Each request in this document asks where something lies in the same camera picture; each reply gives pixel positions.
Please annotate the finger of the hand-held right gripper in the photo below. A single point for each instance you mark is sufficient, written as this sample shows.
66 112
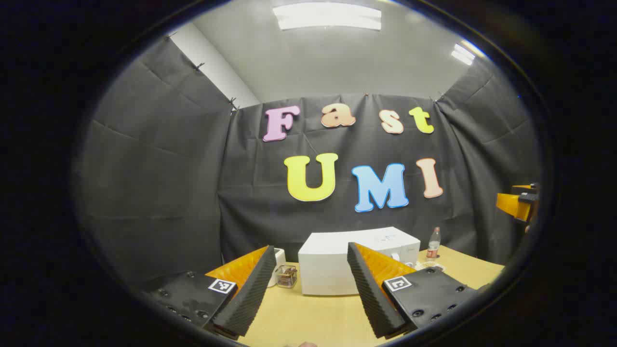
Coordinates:
528 186
513 205

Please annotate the white divided bean tray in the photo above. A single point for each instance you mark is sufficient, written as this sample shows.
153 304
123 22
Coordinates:
429 266

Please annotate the black backdrop cloth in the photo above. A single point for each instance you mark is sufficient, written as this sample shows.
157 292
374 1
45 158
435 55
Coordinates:
168 193

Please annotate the small ceiling light panel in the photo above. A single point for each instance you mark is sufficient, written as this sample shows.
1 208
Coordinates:
462 54

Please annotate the large ceiling light panel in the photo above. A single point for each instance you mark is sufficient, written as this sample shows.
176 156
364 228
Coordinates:
328 17

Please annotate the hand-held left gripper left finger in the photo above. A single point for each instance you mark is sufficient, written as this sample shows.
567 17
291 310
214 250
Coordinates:
246 299

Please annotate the white toaster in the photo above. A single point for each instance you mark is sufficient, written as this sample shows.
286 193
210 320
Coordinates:
279 260

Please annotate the small glass jar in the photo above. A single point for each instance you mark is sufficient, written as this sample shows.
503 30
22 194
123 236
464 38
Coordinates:
287 277

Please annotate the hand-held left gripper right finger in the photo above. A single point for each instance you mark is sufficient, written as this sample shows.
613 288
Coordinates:
368 294

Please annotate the clear plastic water bottle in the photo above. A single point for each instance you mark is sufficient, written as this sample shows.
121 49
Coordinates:
433 246

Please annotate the white microwave oven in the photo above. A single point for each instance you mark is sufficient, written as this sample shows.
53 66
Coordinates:
328 265

